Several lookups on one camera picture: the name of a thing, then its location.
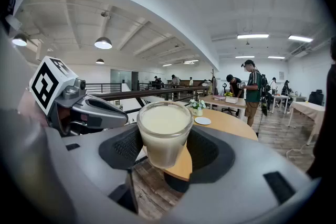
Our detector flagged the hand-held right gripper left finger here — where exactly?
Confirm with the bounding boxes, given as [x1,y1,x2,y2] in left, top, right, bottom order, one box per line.
[0,107,144,224]

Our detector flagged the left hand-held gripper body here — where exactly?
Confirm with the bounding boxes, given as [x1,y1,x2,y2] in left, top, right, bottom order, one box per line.
[28,56,87,137]

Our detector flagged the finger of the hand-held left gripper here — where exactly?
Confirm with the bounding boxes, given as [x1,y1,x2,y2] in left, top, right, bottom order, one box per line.
[71,93,129,131]

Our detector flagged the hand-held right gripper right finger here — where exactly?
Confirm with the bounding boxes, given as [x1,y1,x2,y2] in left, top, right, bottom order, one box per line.
[162,125,323,224]

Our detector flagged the glass cup of milk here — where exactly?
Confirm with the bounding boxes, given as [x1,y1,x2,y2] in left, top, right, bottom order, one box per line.
[136,101,194,169]

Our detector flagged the white dish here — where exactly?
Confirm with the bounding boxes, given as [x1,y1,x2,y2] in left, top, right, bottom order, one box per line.
[194,116,212,126]

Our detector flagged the person's left forearm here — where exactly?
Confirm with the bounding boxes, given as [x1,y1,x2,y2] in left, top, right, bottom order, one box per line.
[16,89,47,128]

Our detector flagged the dark metal railing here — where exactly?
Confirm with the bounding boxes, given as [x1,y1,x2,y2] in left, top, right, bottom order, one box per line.
[86,82,211,114]

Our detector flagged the round wooden table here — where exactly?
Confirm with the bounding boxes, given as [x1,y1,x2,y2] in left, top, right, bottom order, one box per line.
[141,109,259,182]

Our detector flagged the rectangular beige table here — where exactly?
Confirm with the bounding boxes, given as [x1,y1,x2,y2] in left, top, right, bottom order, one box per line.
[198,94,248,116]

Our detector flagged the white box with yellow flowers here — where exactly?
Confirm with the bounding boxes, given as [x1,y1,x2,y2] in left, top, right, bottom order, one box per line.
[224,91,239,104]

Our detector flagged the white desk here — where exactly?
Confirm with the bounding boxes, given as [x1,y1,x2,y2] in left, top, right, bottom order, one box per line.
[271,94,291,114]

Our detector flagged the white flowers in pot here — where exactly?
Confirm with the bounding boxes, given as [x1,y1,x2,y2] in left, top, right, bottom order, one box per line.
[189,98,207,117]

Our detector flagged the table with beige cloth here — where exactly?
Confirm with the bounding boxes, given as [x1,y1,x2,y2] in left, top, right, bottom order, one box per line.
[288,101,327,147]

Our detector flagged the wooden coat rack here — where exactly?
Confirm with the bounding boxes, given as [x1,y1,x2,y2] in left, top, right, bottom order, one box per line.
[209,68,219,95]

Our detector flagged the black office chair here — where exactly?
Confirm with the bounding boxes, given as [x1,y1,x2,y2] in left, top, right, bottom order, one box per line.
[308,89,326,106]

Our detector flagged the ceiling air conditioner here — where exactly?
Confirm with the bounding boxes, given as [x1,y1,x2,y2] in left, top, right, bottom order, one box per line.
[290,49,310,58]

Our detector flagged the white floor cable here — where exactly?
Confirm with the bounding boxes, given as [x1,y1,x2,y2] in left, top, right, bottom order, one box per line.
[285,142,311,158]

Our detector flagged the black table pedestal base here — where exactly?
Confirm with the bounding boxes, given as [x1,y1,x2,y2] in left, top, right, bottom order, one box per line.
[163,172,190,194]

